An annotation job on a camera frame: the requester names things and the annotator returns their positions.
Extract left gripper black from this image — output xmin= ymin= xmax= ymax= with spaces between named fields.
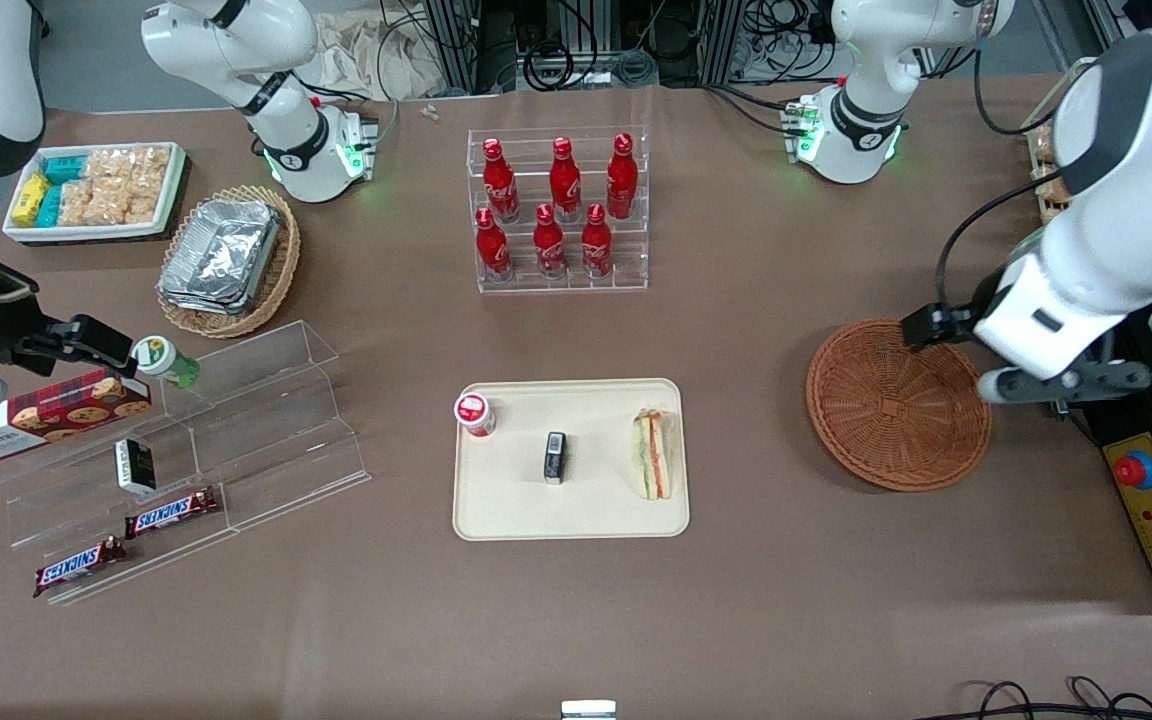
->
xmin=903 ymin=269 xmax=1008 ymax=350

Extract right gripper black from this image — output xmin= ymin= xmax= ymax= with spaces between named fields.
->
xmin=0 ymin=262 xmax=136 ymax=374

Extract triangular sandwich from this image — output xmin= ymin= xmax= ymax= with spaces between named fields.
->
xmin=631 ymin=407 xmax=675 ymax=501

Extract round brown wicker basket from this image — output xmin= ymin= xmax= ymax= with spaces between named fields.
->
xmin=804 ymin=318 xmax=993 ymax=493

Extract white rectangular snack tray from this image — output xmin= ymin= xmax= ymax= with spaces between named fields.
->
xmin=1 ymin=142 xmax=188 ymax=245

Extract oval tan wicker basket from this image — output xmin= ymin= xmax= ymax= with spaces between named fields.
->
xmin=155 ymin=184 xmax=302 ymax=340

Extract beige plastic tray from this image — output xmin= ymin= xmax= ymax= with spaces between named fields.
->
xmin=452 ymin=378 xmax=691 ymax=542

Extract green bottle with white cap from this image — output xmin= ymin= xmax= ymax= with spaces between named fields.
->
xmin=133 ymin=335 xmax=202 ymax=390

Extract red tartan cookie box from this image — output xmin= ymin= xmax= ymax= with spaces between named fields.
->
xmin=0 ymin=367 xmax=153 ymax=464

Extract small black white box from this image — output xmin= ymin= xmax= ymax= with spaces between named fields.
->
xmin=114 ymin=438 xmax=158 ymax=497

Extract clear bag of rice crackers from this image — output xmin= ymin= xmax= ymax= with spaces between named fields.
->
xmin=128 ymin=147 xmax=173 ymax=225
xmin=58 ymin=182 xmax=133 ymax=228
xmin=84 ymin=148 xmax=137 ymax=189

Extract yellow snack packet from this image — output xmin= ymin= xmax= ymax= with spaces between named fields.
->
xmin=13 ymin=173 xmax=50 ymax=228

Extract stack of foil trays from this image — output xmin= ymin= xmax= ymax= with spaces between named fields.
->
xmin=156 ymin=198 xmax=283 ymax=317

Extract brown Snickers bar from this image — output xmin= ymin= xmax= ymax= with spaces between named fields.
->
xmin=33 ymin=537 xmax=128 ymax=599
xmin=124 ymin=487 xmax=220 ymax=541

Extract clear acrylic stepped shelf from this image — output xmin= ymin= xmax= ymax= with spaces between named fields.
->
xmin=0 ymin=320 xmax=372 ymax=608

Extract clear box of pastries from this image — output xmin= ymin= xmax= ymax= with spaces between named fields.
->
xmin=1025 ymin=119 xmax=1075 ymax=227

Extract clear acrylic bottle rack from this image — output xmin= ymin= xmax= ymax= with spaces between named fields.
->
xmin=466 ymin=126 xmax=650 ymax=295

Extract red cola bottle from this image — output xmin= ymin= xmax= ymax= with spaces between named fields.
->
xmin=475 ymin=207 xmax=515 ymax=284
xmin=533 ymin=203 xmax=568 ymax=281
xmin=548 ymin=136 xmax=583 ymax=224
xmin=482 ymin=137 xmax=522 ymax=224
xmin=606 ymin=132 xmax=640 ymax=221
xmin=580 ymin=203 xmax=614 ymax=280

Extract red white yogurt cup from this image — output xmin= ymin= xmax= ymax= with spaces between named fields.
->
xmin=453 ymin=393 xmax=497 ymax=438

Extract crumpled beige cloth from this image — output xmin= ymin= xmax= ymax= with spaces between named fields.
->
xmin=314 ymin=8 xmax=449 ymax=101

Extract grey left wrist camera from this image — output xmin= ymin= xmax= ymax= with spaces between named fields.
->
xmin=976 ymin=361 xmax=1152 ymax=407

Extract black cables on floor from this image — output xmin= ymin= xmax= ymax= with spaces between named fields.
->
xmin=941 ymin=677 xmax=1152 ymax=720

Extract aluminium frame rack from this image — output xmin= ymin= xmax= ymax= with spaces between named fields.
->
xmin=421 ymin=0 xmax=757 ymax=93

